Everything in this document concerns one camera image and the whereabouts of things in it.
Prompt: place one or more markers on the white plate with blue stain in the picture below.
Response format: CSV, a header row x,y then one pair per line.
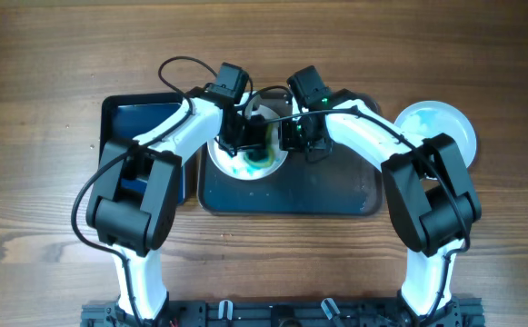
x,y
430,118

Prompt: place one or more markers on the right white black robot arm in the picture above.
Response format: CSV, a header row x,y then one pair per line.
x,y
429,192

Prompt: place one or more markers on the green yellow scrub sponge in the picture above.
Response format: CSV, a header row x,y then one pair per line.
x,y
262,158

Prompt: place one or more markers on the black water tray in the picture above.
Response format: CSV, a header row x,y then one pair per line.
x,y
126,116

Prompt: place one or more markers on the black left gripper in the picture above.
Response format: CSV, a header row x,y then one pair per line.
x,y
258,128

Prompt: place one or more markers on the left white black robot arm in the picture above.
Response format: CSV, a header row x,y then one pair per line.
x,y
127,207

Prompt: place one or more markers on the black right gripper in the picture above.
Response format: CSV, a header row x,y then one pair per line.
x,y
303,137

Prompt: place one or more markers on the grey metal serving tray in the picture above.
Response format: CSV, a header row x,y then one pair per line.
x,y
343,183

